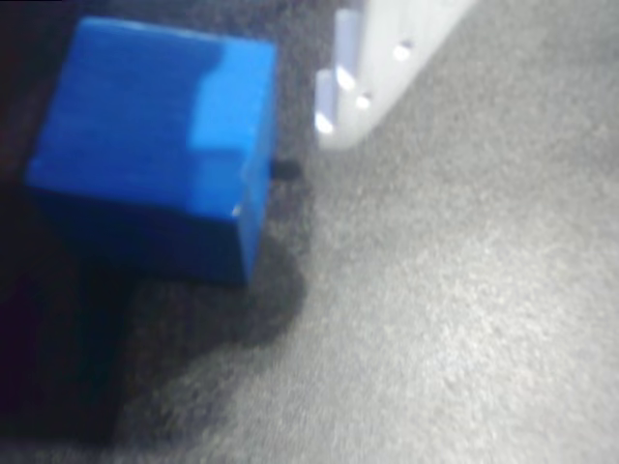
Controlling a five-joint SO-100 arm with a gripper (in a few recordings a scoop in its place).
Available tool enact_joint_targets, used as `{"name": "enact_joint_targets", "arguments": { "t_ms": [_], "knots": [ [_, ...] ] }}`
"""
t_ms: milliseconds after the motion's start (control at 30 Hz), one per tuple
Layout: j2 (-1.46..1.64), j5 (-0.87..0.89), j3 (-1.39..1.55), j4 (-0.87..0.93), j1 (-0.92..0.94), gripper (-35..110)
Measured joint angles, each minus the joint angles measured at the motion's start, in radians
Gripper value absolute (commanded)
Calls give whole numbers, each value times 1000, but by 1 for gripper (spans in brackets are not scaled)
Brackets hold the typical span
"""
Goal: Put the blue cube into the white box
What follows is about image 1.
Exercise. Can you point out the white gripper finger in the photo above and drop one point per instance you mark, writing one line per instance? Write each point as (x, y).
(387, 58)

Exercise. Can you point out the blue cube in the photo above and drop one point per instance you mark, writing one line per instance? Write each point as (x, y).
(145, 145)

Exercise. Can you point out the black desk mat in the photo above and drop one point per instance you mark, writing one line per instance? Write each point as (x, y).
(435, 314)

